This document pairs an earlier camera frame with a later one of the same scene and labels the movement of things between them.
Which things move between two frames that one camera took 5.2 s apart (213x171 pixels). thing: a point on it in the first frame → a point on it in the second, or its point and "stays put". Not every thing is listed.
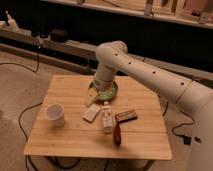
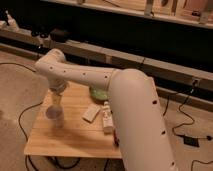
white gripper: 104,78 → 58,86
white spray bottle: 11,23 stays put
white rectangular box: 91,113 stays put
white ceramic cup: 55,115 stays put
